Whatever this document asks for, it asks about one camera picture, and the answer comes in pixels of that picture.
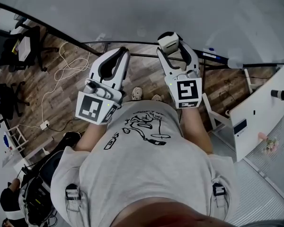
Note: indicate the black office chair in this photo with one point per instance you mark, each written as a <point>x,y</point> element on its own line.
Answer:
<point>4,48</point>

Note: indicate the white and black eraser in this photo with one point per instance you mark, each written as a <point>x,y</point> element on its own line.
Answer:
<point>167,40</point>

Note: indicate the person's right forearm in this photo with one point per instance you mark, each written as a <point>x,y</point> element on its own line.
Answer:
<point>196,129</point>

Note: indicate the person's left forearm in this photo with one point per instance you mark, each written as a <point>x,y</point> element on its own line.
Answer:
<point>92,136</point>

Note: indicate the white stool frame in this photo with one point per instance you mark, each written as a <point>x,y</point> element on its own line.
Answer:
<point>215,117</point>

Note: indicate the person's right beige shoe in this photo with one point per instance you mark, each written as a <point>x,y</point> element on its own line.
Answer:
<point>157,98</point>

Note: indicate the person's beige shoe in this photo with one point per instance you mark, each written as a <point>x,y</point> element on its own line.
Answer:
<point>157,98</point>
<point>137,93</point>

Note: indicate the white power adapter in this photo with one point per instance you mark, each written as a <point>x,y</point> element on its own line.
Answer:
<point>45,125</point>

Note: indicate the blue capped marker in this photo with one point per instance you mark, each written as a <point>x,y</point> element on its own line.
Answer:
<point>211,49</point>

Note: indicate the black equipment backpack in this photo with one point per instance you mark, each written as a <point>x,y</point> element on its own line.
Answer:
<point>41,188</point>

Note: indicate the person's left beige shoe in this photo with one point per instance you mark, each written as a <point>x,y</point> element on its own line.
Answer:
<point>137,93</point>

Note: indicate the white desk panel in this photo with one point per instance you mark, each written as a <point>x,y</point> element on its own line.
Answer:
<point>258,117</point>

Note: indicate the white box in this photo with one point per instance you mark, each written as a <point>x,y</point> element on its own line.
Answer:
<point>24,48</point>

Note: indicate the pink flower bunch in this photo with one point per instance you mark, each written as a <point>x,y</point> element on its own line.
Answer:
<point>271,144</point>

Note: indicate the large whiteboard with black frame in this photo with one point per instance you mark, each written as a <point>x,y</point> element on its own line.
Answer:
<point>142,11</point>

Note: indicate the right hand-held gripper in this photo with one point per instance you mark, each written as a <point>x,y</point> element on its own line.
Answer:
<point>188,91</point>

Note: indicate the black cylindrical cup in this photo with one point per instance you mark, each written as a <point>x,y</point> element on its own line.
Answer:
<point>278,94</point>

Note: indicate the person's grey printed shirt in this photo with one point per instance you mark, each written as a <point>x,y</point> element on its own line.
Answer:
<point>142,169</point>

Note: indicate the black swivel chair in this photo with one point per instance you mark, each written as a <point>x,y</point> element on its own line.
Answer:
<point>2,103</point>

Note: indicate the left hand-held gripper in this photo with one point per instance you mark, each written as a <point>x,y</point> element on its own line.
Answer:
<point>92,107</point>

